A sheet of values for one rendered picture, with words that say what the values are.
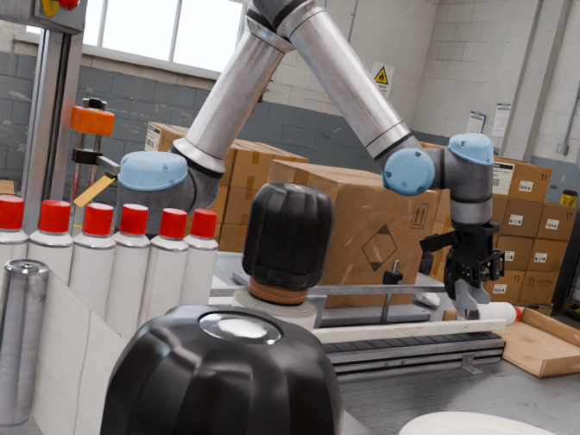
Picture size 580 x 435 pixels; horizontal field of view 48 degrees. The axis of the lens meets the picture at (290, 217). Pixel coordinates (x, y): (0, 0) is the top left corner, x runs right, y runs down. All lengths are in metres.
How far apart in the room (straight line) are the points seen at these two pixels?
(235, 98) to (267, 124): 5.52
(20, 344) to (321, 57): 0.65
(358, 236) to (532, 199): 3.52
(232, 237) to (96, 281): 3.50
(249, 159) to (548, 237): 2.25
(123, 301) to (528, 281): 4.36
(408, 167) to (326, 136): 6.07
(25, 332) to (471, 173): 0.79
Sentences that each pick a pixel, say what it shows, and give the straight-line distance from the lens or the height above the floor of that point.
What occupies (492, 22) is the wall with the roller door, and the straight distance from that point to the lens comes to 7.05.
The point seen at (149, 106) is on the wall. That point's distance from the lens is 6.33.
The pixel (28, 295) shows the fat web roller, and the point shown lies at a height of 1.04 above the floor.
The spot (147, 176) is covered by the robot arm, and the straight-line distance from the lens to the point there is 1.13.
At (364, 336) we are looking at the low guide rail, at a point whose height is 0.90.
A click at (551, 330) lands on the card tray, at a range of 1.70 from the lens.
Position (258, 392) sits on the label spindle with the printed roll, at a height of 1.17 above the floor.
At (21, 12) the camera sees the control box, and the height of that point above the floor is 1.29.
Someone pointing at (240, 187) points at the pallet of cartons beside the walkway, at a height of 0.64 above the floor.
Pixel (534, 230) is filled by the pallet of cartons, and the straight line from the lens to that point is 4.92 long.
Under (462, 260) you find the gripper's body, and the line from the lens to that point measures 1.23.
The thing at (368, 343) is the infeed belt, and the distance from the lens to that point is 1.14.
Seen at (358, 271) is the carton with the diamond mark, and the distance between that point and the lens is 1.39.
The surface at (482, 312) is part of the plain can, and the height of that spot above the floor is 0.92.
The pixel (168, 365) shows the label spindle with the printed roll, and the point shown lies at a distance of 0.20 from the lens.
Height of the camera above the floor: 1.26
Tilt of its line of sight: 10 degrees down
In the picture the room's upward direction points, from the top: 11 degrees clockwise
